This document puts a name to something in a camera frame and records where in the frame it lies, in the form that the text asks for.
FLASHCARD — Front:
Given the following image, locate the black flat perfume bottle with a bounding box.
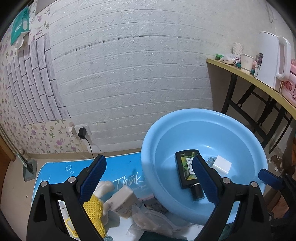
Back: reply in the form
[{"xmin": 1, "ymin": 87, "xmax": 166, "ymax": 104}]
[{"xmin": 175, "ymin": 150, "xmax": 205, "ymax": 201}]

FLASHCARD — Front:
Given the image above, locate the black wall plug adapter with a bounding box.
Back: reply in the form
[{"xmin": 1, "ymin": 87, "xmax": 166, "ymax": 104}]
[{"xmin": 78, "ymin": 127, "xmax": 87, "ymax": 140}]

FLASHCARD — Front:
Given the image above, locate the yellow mesh bag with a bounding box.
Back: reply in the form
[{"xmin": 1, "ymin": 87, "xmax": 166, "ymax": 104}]
[{"xmin": 83, "ymin": 195, "xmax": 107, "ymax": 238}]

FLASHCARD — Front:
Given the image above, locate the pink container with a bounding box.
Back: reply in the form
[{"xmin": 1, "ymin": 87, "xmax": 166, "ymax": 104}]
[{"xmin": 281, "ymin": 59, "xmax": 296, "ymax": 107}]

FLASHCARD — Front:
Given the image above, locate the yellow side table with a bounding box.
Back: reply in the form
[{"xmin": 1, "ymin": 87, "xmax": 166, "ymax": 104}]
[{"xmin": 206, "ymin": 58, "xmax": 295, "ymax": 153}]

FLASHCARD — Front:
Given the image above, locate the white USB charger plug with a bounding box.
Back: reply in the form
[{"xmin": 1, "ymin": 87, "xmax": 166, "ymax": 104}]
[{"xmin": 207, "ymin": 156, "xmax": 232, "ymax": 176}]

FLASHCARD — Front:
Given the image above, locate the clear bag of cotton swabs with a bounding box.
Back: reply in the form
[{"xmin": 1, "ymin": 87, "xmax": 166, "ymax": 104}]
[{"xmin": 127, "ymin": 205, "xmax": 188, "ymax": 237}]

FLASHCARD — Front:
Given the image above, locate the teal hanging plastic bag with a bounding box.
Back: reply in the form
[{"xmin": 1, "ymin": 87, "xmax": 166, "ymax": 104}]
[{"xmin": 11, "ymin": 6, "xmax": 30, "ymax": 50}]

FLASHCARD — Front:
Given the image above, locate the grey dustpan with handle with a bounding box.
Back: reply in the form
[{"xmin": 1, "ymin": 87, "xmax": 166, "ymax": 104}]
[{"xmin": 16, "ymin": 152, "xmax": 37, "ymax": 182}]

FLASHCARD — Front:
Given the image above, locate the white electric kettle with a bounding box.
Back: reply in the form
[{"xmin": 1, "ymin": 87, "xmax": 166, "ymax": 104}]
[{"xmin": 254, "ymin": 31, "xmax": 292, "ymax": 92}]

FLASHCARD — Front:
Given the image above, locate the white paper cup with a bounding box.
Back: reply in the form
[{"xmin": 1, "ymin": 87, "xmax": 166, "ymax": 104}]
[{"xmin": 240, "ymin": 53, "xmax": 254, "ymax": 74}]

